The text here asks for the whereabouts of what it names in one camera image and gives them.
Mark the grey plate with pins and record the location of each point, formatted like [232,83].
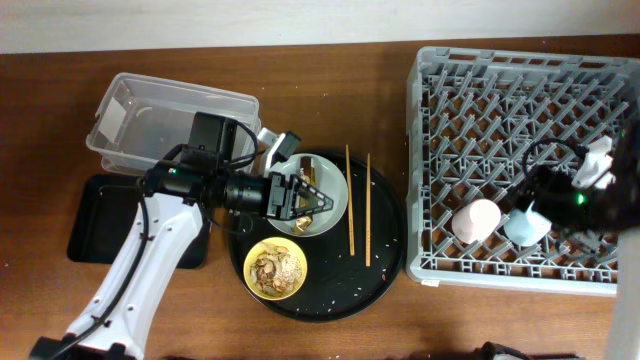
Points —
[329,180]

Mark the grey dishwasher rack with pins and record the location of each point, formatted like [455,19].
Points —
[475,119]

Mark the right wooden chopstick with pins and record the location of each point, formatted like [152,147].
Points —
[368,213]

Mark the left wooden chopstick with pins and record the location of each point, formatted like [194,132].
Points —
[350,202]

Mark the round black tray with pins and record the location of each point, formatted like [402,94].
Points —
[338,285]

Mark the wooden chopstick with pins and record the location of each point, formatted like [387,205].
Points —
[350,202]
[368,213]

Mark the black rectangular tray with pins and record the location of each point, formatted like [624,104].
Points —
[106,212]

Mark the gold snack wrapper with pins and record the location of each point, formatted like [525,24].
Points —
[308,174]

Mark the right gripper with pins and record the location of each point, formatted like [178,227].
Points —
[554,180]

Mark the yellow bowl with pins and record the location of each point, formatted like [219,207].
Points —
[275,241]

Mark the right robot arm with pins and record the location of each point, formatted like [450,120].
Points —
[614,209]

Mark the blue plastic cup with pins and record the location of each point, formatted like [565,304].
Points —
[526,227]

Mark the clear plastic bin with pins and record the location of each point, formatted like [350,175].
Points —
[140,118]

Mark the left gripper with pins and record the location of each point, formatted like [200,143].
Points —
[281,200]

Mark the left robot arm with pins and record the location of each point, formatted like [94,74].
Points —
[176,197]

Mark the pink plastic cup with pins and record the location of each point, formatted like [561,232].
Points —
[476,221]

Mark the food scraps and rice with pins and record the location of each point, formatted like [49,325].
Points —
[276,271]

